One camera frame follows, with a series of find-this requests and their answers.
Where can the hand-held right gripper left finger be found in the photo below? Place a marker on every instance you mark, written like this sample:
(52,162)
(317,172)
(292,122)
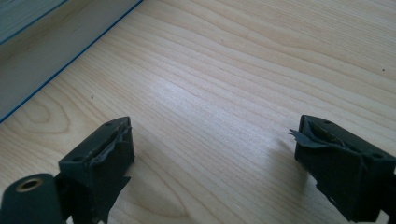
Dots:
(99,161)

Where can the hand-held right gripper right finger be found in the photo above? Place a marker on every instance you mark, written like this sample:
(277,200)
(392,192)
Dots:
(342,168)

